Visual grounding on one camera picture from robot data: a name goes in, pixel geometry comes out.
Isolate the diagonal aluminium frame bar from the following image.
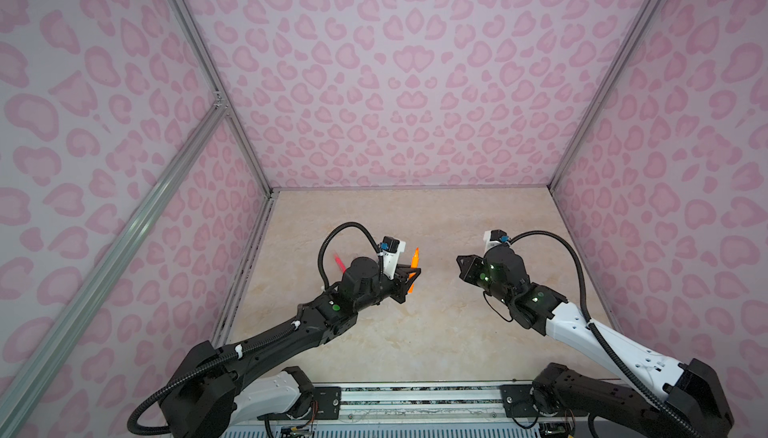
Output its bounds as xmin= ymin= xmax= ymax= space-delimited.
xmin=1 ymin=105 xmax=227 ymax=437

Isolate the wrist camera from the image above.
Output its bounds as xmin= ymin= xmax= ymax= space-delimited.
xmin=483 ymin=229 xmax=510 ymax=253
xmin=379 ymin=236 xmax=406 ymax=280

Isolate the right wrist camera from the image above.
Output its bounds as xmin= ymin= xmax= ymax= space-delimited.
xmin=483 ymin=229 xmax=510 ymax=253

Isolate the pink highlighter pen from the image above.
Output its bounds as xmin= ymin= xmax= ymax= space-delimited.
xmin=333 ymin=253 xmax=347 ymax=274

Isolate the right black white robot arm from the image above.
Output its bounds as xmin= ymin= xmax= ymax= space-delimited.
xmin=456 ymin=244 xmax=735 ymax=437

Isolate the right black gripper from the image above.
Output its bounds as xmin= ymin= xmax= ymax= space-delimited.
xmin=453 ymin=254 xmax=514 ymax=306

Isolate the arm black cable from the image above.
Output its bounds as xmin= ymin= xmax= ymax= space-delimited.
xmin=497 ymin=230 xmax=709 ymax=438
xmin=127 ymin=221 xmax=382 ymax=437

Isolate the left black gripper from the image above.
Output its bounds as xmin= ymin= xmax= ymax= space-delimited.
xmin=355 ymin=262 xmax=421 ymax=315

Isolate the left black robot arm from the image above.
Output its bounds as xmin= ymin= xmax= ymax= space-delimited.
xmin=158 ymin=257 xmax=421 ymax=437

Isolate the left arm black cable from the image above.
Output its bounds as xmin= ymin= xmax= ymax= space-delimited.
xmin=127 ymin=221 xmax=382 ymax=437

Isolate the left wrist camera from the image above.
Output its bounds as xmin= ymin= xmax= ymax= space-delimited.
xmin=379 ymin=236 xmax=406 ymax=280

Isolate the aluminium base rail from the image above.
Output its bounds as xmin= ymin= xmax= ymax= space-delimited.
xmin=160 ymin=381 xmax=691 ymax=438

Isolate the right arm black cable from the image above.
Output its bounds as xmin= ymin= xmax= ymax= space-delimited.
xmin=497 ymin=230 xmax=709 ymax=438

